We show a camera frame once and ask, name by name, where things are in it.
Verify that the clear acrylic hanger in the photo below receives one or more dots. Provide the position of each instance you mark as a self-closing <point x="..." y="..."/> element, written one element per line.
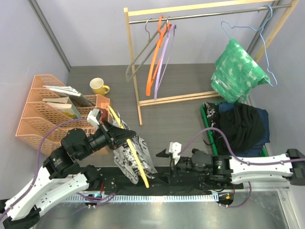
<point x="128" y="75"/>

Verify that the white black printed garment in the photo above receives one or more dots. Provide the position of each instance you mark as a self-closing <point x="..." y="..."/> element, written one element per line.
<point x="134" y="160"/>

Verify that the orange file organizer rack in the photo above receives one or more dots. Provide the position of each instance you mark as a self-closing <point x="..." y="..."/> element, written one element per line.
<point x="38" y="117"/>

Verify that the black white patterned trousers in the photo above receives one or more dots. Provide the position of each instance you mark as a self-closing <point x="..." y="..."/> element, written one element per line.
<point x="212" y="114"/>

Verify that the green plastic tray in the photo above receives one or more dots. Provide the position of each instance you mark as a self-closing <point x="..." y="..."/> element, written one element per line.
<point x="214" y="138"/>

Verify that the papers in organizer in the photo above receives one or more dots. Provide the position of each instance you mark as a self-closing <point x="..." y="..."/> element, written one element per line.
<point x="68" y="101"/>

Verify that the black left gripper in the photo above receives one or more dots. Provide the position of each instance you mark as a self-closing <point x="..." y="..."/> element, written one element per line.
<point x="115" y="135"/>

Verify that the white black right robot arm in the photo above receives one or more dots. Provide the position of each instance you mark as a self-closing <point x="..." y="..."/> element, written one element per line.
<point x="222" y="171"/>

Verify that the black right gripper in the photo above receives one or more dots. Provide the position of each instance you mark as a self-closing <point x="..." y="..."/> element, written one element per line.
<point x="163" y="153"/>

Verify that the orange compartment basket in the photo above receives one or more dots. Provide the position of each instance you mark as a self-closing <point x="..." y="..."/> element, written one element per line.
<point x="99" y="102"/>

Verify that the orange plastic hanger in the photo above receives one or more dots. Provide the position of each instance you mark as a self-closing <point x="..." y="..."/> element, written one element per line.
<point x="162" y="30"/>

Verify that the green garment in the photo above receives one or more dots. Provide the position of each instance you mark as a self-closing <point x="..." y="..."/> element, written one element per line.
<point x="236" y="73"/>

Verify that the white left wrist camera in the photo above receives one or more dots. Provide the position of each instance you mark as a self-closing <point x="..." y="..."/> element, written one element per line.
<point x="94" y="117"/>

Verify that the yellow plastic hanger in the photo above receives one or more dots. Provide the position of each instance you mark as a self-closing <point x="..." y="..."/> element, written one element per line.
<point x="131" y="146"/>

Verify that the blue wire hanger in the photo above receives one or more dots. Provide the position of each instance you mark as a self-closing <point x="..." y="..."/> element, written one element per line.
<point x="260" y="30"/>

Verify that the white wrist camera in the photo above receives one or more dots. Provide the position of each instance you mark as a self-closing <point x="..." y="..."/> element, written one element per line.
<point x="94" y="117"/>
<point x="173" y="151"/>

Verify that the wooden clothes rack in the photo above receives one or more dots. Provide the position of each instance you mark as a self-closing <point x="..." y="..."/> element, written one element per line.
<point x="194" y="36"/>

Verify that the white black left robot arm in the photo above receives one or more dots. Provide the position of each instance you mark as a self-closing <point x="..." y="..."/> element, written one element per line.
<point x="61" y="176"/>

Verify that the yellow mug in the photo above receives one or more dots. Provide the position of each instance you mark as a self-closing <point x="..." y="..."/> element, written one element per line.
<point x="98" y="86"/>

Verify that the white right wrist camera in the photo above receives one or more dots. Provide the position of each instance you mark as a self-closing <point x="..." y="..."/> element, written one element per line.
<point x="173" y="151"/>

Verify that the blue denim jeans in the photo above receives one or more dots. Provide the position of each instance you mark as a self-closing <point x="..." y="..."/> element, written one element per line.
<point x="264" y="133"/>

